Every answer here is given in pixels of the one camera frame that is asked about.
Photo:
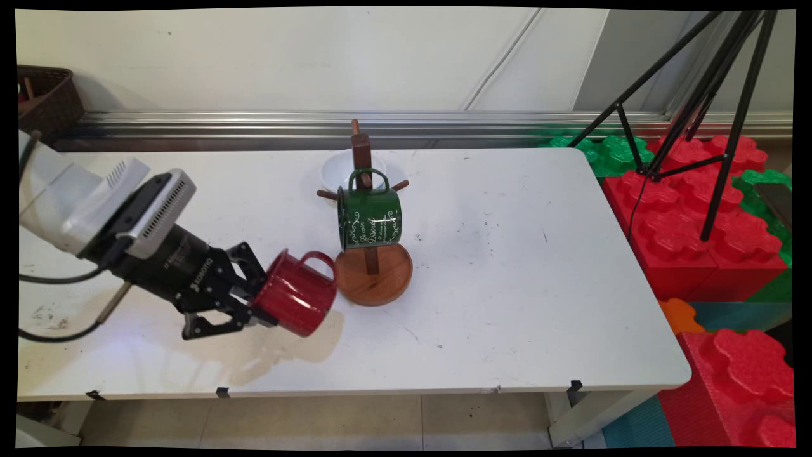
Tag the black table leg bracket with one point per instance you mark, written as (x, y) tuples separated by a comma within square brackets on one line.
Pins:
[(575, 390)]

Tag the green foam building block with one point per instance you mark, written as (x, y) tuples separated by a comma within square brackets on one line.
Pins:
[(755, 203), (609, 155)]

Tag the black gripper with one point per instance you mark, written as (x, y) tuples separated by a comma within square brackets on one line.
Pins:
[(171, 273)]

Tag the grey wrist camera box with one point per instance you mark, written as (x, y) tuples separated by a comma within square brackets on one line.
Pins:
[(168, 209)]

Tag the white bowl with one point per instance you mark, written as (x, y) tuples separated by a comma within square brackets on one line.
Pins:
[(336, 168)]

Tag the green enamel mug white lettering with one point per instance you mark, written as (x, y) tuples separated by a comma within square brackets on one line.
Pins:
[(368, 216)]

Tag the red foam building block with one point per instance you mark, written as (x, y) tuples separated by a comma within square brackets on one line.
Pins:
[(729, 387), (685, 152), (672, 254)]

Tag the wooden mug tree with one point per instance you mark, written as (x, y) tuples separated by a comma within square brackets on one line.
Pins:
[(374, 285)]

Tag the aluminium wall rail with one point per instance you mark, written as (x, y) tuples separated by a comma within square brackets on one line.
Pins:
[(444, 124)]

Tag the red enamel mug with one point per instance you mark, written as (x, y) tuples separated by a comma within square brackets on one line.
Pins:
[(292, 298)]

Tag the orange foam building block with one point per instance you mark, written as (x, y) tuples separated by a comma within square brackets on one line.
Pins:
[(679, 316)]

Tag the teal foam building block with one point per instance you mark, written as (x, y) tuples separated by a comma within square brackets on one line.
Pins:
[(637, 425), (729, 315)]

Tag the white vented camera mount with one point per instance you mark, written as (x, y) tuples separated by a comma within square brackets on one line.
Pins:
[(95, 203)]

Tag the white table leg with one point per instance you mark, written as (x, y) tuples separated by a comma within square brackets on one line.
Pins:
[(590, 419)]

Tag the brown wicker basket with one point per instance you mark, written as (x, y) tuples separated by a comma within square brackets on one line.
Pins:
[(57, 101)]

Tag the black tripod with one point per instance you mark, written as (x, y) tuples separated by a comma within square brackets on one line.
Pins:
[(738, 127)]

